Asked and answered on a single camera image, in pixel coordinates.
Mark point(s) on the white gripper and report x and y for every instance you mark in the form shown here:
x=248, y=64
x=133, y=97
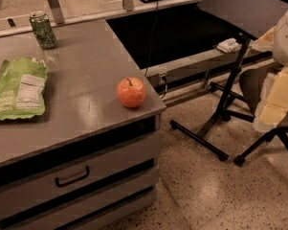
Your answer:
x=285, y=37

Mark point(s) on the red apple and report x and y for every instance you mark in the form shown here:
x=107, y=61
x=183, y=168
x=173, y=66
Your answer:
x=131, y=92

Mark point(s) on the green rice chip bag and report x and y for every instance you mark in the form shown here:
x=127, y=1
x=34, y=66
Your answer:
x=22, y=83

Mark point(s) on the black office chair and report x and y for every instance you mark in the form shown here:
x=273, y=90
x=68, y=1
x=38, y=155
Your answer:
x=251, y=82

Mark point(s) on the small white box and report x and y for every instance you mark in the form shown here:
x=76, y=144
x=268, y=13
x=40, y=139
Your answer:
x=227, y=45

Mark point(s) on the black folding stand table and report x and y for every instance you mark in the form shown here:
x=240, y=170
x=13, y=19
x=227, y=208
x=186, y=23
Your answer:
x=249, y=19

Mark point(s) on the grey drawer cabinet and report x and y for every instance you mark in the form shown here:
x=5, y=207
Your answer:
x=84, y=125

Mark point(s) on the green soda can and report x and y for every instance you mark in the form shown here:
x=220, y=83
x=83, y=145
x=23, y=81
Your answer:
x=42, y=30

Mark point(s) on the metal railing frame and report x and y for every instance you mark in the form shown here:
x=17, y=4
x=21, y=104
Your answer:
x=14, y=14

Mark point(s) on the black drawer handle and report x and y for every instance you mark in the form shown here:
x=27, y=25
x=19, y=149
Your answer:
x=61, y=182

